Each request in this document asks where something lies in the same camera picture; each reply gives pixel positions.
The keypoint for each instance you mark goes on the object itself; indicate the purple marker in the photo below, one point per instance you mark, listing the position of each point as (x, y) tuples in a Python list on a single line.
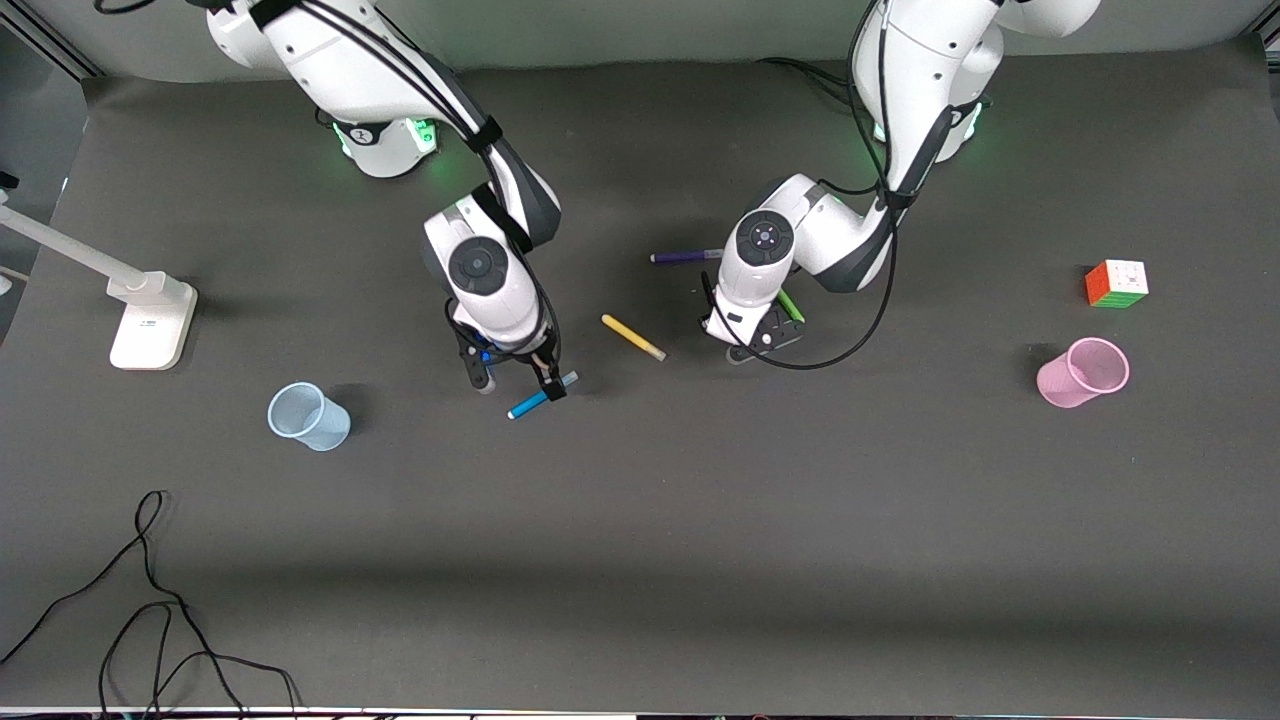
[(685, 257)]

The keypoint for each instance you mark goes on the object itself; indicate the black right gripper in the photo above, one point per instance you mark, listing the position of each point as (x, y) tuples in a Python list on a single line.
[(540, 366)]

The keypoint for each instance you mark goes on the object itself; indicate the colourful puzzle cube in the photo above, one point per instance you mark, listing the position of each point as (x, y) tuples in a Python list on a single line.
[(1115, 283)]

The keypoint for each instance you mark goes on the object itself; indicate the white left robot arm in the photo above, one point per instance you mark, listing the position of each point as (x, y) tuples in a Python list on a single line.
[(800, 235)]

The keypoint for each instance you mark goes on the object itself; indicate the pink mesh cup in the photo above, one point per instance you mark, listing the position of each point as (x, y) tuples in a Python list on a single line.
[(1060, 385)]

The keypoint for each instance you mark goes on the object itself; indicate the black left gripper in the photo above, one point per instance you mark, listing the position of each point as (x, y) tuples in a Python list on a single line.
[(771, 327)]

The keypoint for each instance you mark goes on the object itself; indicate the translucent blue cup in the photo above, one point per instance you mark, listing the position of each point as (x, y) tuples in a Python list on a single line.
[(320, 430)]

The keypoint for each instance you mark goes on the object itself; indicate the white desk stand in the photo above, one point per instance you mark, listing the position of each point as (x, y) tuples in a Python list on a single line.
[(150, 330)]

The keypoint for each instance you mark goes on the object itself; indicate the green marker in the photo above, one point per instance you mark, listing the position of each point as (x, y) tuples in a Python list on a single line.
[(794, 310)]

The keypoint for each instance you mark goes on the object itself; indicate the blue marker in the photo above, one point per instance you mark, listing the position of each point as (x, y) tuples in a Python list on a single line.
[(525, 405)]

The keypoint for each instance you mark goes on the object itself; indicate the yellow marker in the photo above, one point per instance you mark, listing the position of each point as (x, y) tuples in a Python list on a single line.
[(632, 337)]

